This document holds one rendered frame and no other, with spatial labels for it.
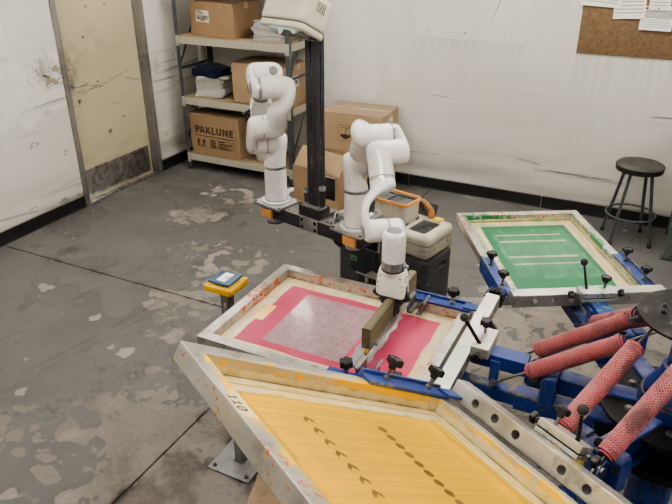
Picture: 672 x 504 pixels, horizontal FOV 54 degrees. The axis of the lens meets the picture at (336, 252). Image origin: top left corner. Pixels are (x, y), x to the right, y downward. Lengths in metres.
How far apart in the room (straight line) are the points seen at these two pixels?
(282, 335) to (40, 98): 3.82
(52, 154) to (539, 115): 3.97
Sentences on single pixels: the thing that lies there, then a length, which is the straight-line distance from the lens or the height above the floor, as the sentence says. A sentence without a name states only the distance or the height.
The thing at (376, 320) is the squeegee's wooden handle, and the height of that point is 1.14.
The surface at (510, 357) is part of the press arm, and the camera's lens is 2.14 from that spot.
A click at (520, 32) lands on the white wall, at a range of 5.73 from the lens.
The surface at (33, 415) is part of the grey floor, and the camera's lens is 3.78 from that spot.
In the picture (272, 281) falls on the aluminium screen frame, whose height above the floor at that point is 0.99.
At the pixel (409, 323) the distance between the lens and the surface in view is 2.40.
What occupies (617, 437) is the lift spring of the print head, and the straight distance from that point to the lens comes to 1.79.
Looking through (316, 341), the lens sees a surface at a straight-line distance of 2.29.
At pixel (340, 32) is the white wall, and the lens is 6.26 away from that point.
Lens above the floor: 2.25
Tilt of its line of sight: 27 degrees down
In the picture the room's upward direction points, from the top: straight up
